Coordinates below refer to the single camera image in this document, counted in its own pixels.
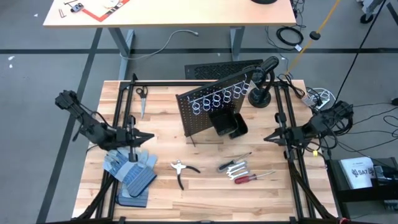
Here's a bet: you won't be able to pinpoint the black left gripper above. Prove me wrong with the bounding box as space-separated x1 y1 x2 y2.
116 114 155 163

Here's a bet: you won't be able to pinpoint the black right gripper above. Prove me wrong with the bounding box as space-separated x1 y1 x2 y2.
263 112 304 160

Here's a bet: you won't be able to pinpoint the black-handled slip-joint pliers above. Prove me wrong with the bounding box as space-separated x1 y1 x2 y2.
170 159 201 191

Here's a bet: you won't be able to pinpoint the red translucent object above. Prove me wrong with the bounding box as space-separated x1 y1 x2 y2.
234 170 277 185

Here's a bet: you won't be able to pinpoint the black metal peg board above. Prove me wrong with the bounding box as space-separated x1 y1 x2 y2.
175 68 254 147

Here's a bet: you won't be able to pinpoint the grey black handled screwdriver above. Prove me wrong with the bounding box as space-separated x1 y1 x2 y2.
216 151 253 174

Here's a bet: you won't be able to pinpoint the grey blue work glove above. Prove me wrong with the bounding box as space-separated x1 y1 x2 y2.
115 185 149 208
102 146 159 198

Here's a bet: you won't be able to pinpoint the wide black pegboard bin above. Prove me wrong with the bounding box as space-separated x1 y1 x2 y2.
229 112 249 140

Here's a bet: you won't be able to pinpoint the black gooseneck desk lamp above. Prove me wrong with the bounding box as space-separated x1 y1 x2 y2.
247 55 280 109

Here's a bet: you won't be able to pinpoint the white power strip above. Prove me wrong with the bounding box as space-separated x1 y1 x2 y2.
302 95 330 110

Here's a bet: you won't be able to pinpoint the tapered black pegboard bin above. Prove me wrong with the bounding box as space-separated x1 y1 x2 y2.
207 108 239 137

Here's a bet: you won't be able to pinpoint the white booklet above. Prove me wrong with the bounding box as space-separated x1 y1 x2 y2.
338 156 376 190

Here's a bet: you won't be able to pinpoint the black keyboard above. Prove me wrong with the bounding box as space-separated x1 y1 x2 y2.
184 58 264 80

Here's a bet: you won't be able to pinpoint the black equipment case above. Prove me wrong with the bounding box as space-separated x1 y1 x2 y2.
326 157 398 203

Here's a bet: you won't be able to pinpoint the thin black pole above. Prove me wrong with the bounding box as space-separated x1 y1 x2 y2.
334 0 388 106

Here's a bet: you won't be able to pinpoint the light wood table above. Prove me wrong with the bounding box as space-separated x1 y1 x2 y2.
42 0 297 80

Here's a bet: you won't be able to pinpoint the red bordered white mat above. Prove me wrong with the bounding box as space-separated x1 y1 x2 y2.
81 0 131 23

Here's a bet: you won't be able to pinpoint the small grey device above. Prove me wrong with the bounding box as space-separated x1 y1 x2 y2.
70 2 85 14

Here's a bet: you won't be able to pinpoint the wheeled equipment cart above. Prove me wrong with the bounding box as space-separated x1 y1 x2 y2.
357 0 388 24

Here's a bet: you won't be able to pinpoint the black-handled scissors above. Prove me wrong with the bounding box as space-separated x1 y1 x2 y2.
136 86 149 119

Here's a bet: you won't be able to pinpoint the black lamp power cable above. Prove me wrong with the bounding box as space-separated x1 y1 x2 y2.
275 73 307 100

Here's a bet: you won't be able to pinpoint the white coiled cable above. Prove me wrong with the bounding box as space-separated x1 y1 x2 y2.
307 88 339 110

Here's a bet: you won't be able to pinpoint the chrome multi-ring tool holder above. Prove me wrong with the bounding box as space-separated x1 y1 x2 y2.
186 73 251 116

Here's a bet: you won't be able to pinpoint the thin black floor cables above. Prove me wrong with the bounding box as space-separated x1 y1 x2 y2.
322 101 398 156

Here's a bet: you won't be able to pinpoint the white floor cable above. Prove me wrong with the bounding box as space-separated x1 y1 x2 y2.
119 29 200 60

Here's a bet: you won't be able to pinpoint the black coiled cable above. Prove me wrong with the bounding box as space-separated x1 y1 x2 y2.
275 26 304 47

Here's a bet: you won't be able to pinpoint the yellow strap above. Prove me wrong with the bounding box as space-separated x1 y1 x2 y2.
285 0 343 75

